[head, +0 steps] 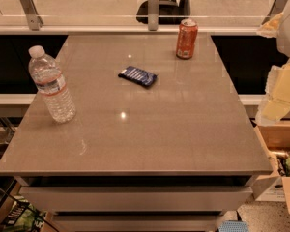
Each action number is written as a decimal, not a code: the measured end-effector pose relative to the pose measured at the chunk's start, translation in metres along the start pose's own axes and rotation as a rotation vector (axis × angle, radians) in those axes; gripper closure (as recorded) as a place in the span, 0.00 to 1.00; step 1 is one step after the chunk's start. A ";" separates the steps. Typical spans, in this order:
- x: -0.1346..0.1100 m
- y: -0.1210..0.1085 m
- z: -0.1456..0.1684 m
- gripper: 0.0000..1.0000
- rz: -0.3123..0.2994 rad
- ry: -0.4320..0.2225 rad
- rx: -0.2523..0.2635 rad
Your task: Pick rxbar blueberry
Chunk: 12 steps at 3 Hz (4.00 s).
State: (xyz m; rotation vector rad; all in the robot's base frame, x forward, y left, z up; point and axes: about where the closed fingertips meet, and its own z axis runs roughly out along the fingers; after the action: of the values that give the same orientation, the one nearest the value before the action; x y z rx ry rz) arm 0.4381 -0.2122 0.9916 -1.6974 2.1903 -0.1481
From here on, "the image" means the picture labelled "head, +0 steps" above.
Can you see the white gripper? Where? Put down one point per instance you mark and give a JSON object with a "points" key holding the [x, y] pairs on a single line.
{"points": [[276, 101]]}

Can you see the blue rxbar blueberry wrapper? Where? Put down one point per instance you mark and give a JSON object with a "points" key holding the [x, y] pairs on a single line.
{"points": [[138, 76]]}

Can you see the cardboard box with items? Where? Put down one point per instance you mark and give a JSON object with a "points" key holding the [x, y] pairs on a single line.
{"points": [[275, 141]]}

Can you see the orange soda can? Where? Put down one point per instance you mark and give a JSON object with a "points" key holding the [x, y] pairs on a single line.
{"points": [[186, 38]]}

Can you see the black office chair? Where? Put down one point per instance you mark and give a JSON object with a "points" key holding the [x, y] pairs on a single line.
{"points": [[172, 12]]}

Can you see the grey drawer cabinet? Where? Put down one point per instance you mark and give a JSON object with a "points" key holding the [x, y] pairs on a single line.
{"points": [[174, 156]]}

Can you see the blue perforated object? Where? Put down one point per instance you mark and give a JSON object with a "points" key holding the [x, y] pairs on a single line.
{"points": [[233, 226]]}

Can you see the clear plastic water bottle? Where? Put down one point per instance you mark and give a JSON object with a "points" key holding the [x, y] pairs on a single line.
{"points": [[51, 84]]}

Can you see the green black snack bag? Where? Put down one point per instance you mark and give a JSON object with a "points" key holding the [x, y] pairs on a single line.
{"points": [[23, 217]]}

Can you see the right metal glass bracket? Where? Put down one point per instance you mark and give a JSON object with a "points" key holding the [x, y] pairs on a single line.
{"points": [[276, 8]]}

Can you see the metal glass bracket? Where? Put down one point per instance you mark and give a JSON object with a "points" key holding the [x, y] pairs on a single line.
{"points": [[34, 21], [276, 8], [153, 15]]}

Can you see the middle metal glass bracket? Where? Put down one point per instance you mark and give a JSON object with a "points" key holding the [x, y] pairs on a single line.
{"points": [[153, 15]]}

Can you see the left metal glass bracket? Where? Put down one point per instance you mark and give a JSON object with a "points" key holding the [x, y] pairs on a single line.
{"points": [[34, 21]]}

